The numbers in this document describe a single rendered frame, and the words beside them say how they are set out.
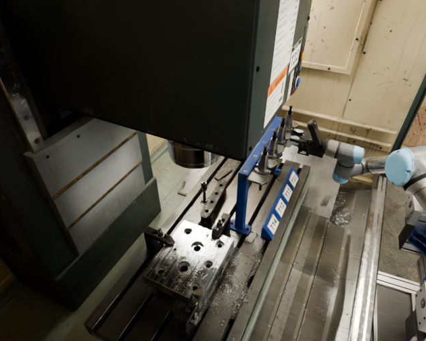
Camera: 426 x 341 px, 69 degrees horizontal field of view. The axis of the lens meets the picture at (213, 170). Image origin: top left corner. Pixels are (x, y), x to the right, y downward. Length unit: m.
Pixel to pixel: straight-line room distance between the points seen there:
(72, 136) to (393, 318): 1.91
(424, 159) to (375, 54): 0.71
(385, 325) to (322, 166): 0.94
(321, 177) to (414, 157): 0.84
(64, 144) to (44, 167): 0.10
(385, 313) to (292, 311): 0.89
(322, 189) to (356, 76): 0.63
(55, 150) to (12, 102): 0.20
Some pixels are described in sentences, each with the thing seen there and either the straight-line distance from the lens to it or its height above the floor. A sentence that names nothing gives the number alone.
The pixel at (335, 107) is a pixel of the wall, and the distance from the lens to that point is 1.85.
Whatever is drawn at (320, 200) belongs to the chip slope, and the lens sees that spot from 1.86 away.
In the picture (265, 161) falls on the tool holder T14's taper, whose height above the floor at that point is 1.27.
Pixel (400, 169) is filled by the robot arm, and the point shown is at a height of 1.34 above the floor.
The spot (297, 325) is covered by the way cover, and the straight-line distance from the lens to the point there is 1.39.
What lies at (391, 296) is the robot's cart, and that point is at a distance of 2.27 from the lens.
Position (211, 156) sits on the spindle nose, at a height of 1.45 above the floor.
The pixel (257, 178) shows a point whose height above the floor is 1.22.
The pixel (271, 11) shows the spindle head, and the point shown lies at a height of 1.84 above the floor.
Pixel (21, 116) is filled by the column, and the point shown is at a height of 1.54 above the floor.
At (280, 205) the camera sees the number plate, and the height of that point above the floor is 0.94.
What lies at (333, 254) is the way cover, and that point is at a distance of 1.64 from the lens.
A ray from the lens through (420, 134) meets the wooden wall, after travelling 3.80.
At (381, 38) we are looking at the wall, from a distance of 1.71.
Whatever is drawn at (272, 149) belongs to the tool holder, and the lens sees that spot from 1.26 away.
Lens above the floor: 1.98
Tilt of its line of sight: 40 degrees down
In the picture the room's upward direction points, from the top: straight up
